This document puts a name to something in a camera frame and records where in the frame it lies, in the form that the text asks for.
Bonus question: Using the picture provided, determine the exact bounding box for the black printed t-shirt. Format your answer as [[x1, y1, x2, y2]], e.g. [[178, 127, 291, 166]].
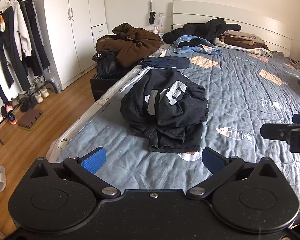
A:
[[120, 68, 209, 153]]

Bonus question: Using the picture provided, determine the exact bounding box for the stack of folded brown clothes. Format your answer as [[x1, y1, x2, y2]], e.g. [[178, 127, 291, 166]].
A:
[[214, 30, 273, 55]]

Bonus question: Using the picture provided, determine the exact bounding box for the white headboard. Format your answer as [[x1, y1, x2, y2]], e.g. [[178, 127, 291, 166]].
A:
[[172, 0, 293, 58]]

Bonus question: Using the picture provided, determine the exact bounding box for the white wardrobe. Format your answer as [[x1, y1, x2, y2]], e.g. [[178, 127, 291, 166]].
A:
[[42, 0, 108, 87]]

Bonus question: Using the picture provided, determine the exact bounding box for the grey-blue printed quilt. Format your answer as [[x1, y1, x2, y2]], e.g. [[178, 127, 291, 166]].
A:
[[46, 42, 300, 220]]

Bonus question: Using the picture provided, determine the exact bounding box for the light blue denim garment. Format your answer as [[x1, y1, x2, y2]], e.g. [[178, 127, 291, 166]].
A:
[[173, 35, 223, 55]]

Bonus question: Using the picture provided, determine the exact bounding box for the black jacket with patch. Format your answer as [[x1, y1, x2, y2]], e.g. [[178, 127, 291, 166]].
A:
[[92, 51, 130, 77]]

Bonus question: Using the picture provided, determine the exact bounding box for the row of hanging clothes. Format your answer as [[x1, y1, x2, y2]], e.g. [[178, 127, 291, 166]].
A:
[[0, 0, 50, 120]]

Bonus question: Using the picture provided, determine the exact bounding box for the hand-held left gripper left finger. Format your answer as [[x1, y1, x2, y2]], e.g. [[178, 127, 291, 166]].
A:
[[27, 147, 121, 201]]

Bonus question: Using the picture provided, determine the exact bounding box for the black hanging brush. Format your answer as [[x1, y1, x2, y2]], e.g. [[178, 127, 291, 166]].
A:
[[149, 0, 157, 25]]

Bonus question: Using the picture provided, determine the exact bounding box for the brown jacket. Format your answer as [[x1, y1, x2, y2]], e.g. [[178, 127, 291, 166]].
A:
[[95, 23, 162, 68]]

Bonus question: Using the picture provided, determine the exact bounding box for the navy blue garment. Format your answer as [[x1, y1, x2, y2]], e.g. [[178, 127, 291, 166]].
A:
[[139, 56, 190, 70]]

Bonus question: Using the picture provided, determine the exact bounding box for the black storage bench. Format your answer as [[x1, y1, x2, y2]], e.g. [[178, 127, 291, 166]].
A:
[[89, 62, 140, 102]]

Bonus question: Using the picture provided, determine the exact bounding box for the black clothes rack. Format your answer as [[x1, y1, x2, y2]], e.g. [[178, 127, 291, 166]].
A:
[[0, 0, 63, 145]]

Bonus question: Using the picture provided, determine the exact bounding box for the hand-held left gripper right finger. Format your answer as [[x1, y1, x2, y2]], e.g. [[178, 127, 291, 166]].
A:
[[187, 147, 282, 200]]

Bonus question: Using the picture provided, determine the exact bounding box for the white slipper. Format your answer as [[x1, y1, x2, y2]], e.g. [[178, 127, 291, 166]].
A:
[[0, 165, 7, 192]]

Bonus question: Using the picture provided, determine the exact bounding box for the black puffy jacket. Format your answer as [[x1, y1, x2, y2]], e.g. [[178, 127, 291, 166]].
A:
[[162, 18, 242, 44]]

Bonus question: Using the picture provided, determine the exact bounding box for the row of shoes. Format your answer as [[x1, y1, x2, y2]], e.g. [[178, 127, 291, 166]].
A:
[[0, 76, 50, 128]]

